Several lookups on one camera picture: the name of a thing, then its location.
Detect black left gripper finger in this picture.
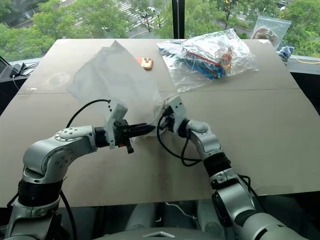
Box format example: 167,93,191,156
128,122,152,131
128,126,157,139

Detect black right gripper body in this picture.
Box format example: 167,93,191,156
159,106,177,133

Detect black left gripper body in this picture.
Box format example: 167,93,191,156
113,119,135,155

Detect clear plastic bag with items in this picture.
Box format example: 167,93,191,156
156,28,259,93

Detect clear zip bag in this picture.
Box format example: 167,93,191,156
250,15,293,49

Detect orange smartphone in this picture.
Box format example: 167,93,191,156
134,56,155,72

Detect grey robot torso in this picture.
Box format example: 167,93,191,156
91,201,254,240

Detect black device with screen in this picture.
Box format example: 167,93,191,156
0,55,26,81

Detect blue crumpled cloth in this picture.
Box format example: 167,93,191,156
276,45,295,61

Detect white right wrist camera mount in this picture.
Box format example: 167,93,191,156
163,94,189,133

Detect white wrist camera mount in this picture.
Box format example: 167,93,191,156
163,94,189,133
103,98,129,150

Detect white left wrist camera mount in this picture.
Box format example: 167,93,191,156
103,98,129,150

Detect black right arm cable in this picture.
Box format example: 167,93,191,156
155,112,209,167

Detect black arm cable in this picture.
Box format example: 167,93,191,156
65,99,112,130
155,112,209,167

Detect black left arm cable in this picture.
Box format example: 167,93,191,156
65,99,112,130

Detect white string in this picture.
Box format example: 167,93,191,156
164,201,199,221

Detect black window frame post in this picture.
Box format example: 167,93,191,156
171,0,187,40

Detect black thin cables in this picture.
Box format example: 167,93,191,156
19,61,41,77

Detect white thin cable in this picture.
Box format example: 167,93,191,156
10,74,20,91

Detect yellow cable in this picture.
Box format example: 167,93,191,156
289,56,320,65

